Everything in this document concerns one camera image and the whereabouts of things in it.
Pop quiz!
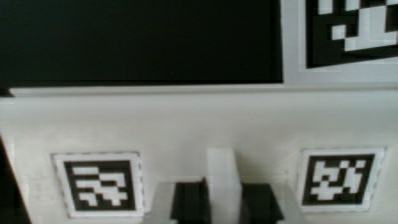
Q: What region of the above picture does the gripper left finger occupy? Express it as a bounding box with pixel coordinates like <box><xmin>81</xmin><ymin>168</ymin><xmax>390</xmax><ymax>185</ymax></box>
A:
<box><xmin>170</xmin><ymin>180</ymin><xmax>211</xmax><ymax>224</ymax></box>

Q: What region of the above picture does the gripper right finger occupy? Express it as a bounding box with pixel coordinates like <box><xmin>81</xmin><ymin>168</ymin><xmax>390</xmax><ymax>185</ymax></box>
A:
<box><xmin>239</xmin><ymin>183</ymin><xmax>284</xmax><ymax>224</ymax></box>

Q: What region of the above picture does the flat white panel with tags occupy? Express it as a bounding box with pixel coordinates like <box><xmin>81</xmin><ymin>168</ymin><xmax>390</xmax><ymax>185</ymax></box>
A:
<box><xmin>280</xmin><ymin>0</ymin><xmax>398</xmax><ymax>86</ymax></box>

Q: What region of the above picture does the white cabinet door with knob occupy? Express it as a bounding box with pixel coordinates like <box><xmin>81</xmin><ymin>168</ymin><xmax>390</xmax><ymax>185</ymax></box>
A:
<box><xmin>0</xmin><ymin>86</ymin><xmax>398</xmax><ymax>224</ymax></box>

